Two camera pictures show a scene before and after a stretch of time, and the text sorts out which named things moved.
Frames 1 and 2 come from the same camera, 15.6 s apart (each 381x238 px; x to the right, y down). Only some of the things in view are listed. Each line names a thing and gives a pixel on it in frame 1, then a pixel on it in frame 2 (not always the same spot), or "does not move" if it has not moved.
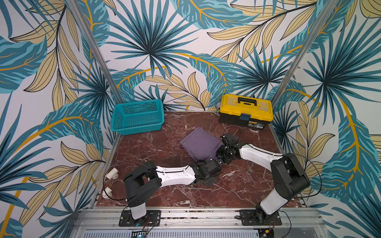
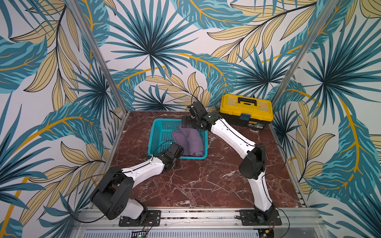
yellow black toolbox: x=240 y=111 does not move
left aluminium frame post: x=74 y=7 does not move
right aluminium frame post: x=326 y=12 does not move
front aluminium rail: x=200 y=222 does not move
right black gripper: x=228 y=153 to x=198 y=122
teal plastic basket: x=137 y=117 to x=160 y=136
